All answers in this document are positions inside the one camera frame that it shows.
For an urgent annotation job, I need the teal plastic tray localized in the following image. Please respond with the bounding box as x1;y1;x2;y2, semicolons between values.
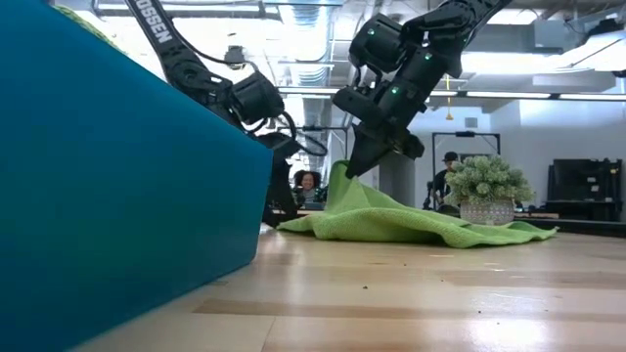
0;0;274;352

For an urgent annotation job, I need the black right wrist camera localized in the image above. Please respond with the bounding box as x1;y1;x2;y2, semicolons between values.
332;86;388;129

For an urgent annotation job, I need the black aluminium table frame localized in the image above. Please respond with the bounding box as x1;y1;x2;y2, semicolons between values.
271;208;626;240

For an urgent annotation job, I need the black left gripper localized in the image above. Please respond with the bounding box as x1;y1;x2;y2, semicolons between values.
214;90;302;229

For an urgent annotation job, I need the green microfiber towel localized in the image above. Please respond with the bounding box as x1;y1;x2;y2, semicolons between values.
51;4;124;55
276;159;559;249

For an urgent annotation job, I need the black metal gantry frame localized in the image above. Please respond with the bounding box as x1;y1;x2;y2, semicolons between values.
430;130;503;192

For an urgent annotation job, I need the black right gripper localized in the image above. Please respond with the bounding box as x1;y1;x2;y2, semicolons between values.
344;46;464;180

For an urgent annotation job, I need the yellow hanging cord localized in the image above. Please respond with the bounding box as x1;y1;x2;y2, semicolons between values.
443;72;455;122

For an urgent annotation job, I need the artificial potted plant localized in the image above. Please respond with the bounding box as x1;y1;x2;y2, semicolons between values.
442;154;536;227

